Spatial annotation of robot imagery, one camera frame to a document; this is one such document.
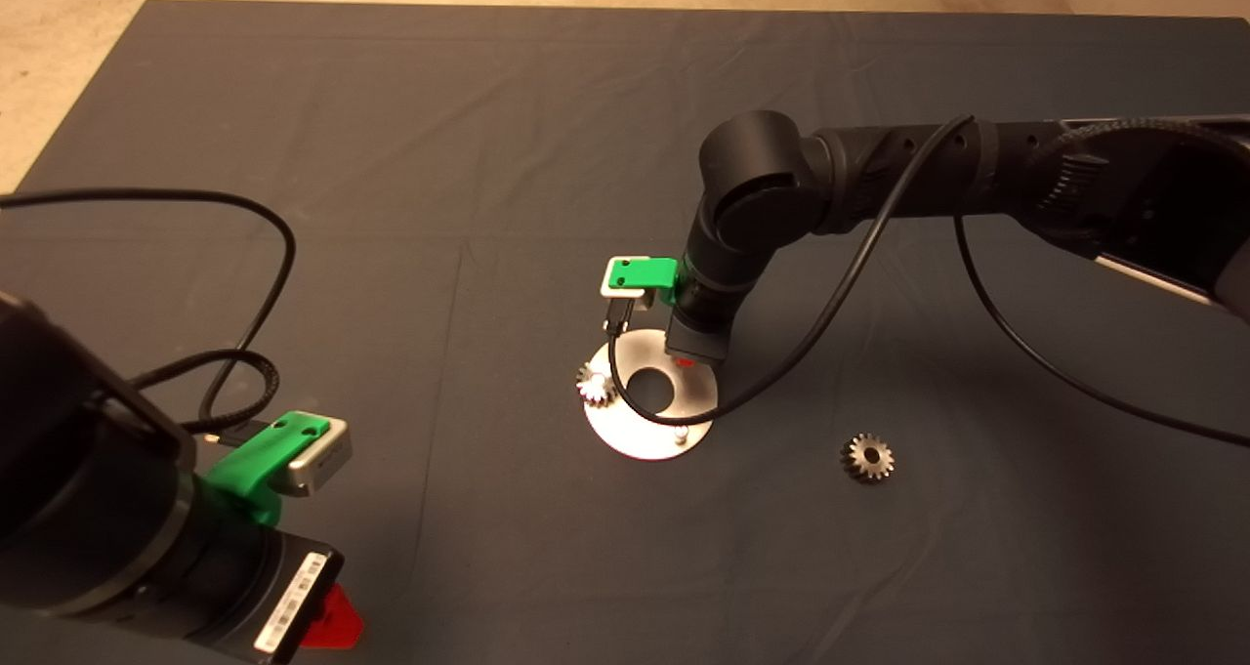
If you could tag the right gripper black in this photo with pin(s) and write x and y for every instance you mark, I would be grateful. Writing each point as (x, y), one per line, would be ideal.
(698, 338)

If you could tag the round metal carrier plate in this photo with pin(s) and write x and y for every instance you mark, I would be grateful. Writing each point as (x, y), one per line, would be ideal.
(645, 437)

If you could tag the bright green camera mount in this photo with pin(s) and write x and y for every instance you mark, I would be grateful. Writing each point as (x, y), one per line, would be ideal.
(640, 274)
(254, 462)

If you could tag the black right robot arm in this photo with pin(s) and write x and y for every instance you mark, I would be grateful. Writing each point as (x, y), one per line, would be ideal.
(879, 172)

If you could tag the small steel planetary gear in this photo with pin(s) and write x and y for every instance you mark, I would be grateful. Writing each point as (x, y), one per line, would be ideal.
(592, 385)
(854, 465)

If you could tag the dark grey table cloth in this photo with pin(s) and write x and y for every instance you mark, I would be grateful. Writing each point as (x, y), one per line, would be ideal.
(488, 108)

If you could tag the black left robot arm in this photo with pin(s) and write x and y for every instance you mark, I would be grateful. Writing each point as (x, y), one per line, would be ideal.
(78, 470)

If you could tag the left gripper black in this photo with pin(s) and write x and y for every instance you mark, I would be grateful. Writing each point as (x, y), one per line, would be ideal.
(244, 587)

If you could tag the small silver camera box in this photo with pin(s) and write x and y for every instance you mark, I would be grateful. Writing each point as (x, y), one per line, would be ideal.
(322, 462)
(635, 301)

